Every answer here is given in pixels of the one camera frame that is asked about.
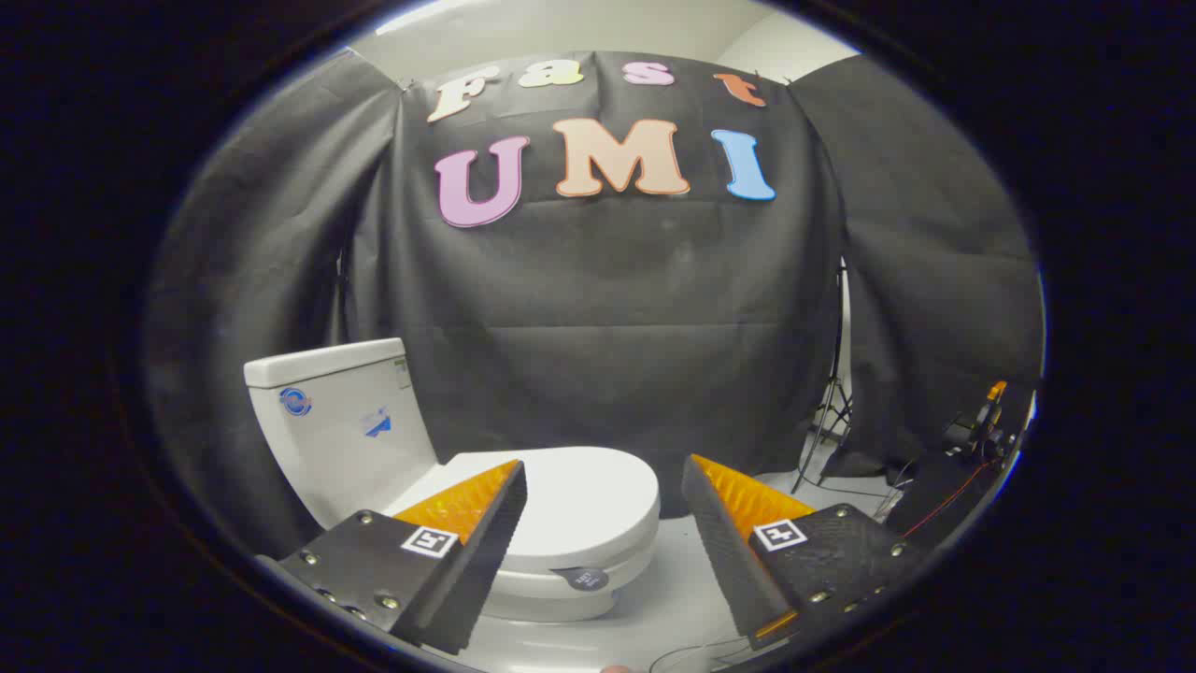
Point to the white toilet body with tank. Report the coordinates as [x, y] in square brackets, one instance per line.
[346, 449]

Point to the black backdrop cloth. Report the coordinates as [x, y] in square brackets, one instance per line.
[598, 308]

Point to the white toilet lid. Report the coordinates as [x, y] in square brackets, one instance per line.
[579, 495]

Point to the black tripod stand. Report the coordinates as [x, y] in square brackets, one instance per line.
[834, 374]

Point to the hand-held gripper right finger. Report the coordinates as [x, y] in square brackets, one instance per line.
[724, 551]

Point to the black round grip tab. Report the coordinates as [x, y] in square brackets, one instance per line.
[581, 579]

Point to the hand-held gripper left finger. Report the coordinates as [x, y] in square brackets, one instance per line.
[476, 570]

